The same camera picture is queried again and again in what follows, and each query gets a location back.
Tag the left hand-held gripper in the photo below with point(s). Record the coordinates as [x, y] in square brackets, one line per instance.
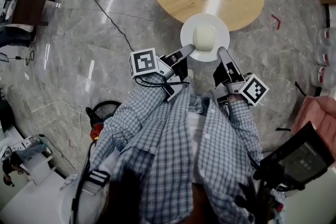
[143, 63]

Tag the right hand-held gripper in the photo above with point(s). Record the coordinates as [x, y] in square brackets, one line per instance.
[254, 90]

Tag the pale cream food block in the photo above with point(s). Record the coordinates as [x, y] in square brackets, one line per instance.
[206, 38]

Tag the white round plate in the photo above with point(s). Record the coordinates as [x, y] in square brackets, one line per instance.
[223, 34]

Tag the person's right forearm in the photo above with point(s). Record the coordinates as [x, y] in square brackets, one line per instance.
[241, 123]

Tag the person's left forearm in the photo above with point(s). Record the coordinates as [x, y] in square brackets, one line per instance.
[136, 102]

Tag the person's blue jeans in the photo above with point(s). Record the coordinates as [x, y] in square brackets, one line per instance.
[195, 103]

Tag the red floor tape corner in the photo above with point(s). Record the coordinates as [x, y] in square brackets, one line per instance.
[277, 22]

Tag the black floor fan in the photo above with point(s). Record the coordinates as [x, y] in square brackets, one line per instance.
[105, 102]

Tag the person's torso in plaid shirt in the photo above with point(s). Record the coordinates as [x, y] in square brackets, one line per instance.
[170, 152]

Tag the group of red-label water bottles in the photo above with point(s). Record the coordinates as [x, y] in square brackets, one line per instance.
[325, 55]

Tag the red floor appliance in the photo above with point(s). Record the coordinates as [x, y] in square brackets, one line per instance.
[96, 131]

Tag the black screen device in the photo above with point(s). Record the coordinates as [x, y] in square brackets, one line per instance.
[296, 162]

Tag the dark wooden side table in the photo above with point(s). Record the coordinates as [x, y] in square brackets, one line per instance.
[29, 8]

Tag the white bin with plastic bag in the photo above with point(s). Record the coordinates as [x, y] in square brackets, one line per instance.
[39, 162]

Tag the curved white counter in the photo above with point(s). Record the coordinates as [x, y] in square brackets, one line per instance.
[31, 196]

